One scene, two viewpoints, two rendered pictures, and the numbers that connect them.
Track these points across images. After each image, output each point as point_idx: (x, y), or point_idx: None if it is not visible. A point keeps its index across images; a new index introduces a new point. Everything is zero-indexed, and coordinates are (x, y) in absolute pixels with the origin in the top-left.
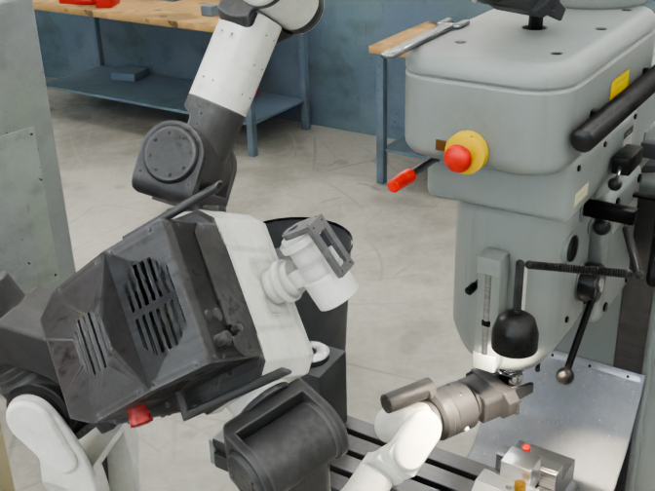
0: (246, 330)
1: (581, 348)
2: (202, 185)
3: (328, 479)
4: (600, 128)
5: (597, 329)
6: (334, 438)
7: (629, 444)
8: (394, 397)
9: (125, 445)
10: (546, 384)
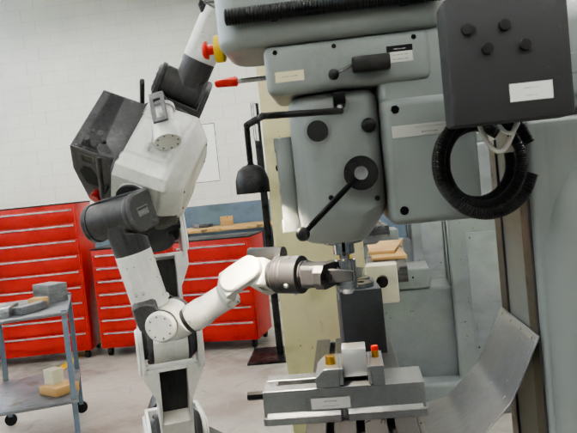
0: (113, 146)
1: (521, 312)
2: (173, 96)
3: (130, 243)
4: (241, 9)
5: (523, 289)
6: (121, 210)
7: (544, 425)
8: (251, 249)
9: (175, 264)
10: (500, 347)
